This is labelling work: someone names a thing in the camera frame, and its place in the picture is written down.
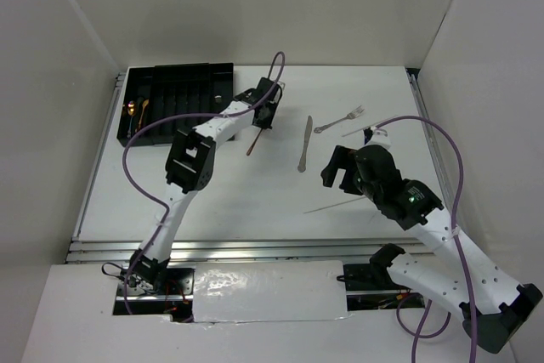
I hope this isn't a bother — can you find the white chopstick near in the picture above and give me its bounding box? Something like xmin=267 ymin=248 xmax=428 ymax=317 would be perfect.
xmin=303 ymin=196 xmax=366 ymax=214

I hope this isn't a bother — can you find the white chopstick far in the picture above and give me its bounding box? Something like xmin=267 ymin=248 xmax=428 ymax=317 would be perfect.
xmin=341 ymin=115 xmax=398 ymax=138

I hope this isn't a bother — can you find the silver ornate table knife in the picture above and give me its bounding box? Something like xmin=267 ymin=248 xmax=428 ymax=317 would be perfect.
xmin=297 ymin=116 xmax=313 ymax=173

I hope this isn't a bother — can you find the black cutlery organizer tray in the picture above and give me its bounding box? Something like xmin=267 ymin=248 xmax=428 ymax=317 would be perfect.
xmin=116 ymin=63 xmax=234 ymax=145

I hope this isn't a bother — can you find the gold ornate spoon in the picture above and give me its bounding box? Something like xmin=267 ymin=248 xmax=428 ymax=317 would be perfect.
xmin=136 ymin=99 xmax=150 ymax=131

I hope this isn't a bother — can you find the aluminium right side rail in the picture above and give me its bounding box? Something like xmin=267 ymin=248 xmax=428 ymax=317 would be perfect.
xmin=405 ymin=68 xmax=456 ymax=211

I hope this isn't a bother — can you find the white foil-edged front panel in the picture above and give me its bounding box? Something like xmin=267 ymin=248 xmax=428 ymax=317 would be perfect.
xmin=192 ymin=261 xmax=349 ymax=323

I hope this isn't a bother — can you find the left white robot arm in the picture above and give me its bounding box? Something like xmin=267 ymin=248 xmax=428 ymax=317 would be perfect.
xmin=123 ymin=77 xmax=282 ymax=294

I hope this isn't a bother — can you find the white chopstick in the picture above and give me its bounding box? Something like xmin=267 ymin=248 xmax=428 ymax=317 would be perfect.
xmin=303 ymin=196 xmax=366 ymax=214
xmin=341 ymin=115 xmax=398 ymax=138

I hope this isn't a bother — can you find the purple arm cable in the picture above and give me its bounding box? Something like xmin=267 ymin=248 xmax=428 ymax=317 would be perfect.
xmin=122 ymin=51 xmax=286 ymax=315
xmin=369 ymin=115 xmax=479 ymax=363

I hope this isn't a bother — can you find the rainbow iridescent ornate spoon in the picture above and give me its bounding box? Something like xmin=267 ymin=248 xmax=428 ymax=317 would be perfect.
xmin=123 ymin=100 xmax=137 ymax=139

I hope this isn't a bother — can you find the dark blue serrated knife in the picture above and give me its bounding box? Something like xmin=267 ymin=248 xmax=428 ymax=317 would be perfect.
xmin=363 ymin=128 xmax=372 ymax=145

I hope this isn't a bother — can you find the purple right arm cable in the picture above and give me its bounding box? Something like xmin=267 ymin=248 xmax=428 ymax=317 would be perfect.
xmin=369 ymin=115 xmax=479 ymax=363

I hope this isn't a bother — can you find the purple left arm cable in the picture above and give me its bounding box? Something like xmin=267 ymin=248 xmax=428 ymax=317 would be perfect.
xmin=122 ymin=51 xmax=286 ymax=315

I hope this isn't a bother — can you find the silver ornate fork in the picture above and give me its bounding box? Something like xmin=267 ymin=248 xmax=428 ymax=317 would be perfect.
xmin=314 ymin=105 xmax=365 ymax=133

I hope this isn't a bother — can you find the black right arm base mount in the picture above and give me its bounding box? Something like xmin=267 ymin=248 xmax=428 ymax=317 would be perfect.
xmin=337 ymin=244 xmax=405 ymax=292

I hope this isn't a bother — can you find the copper rose gold fork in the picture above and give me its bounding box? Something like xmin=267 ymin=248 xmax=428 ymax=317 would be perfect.
xmin=246 ymin=128 xmax=264 ymax=156

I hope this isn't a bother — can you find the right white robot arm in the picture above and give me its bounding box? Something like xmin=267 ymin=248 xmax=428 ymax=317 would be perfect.
xmin=320 ymin=129 xmax=543 ymax=354

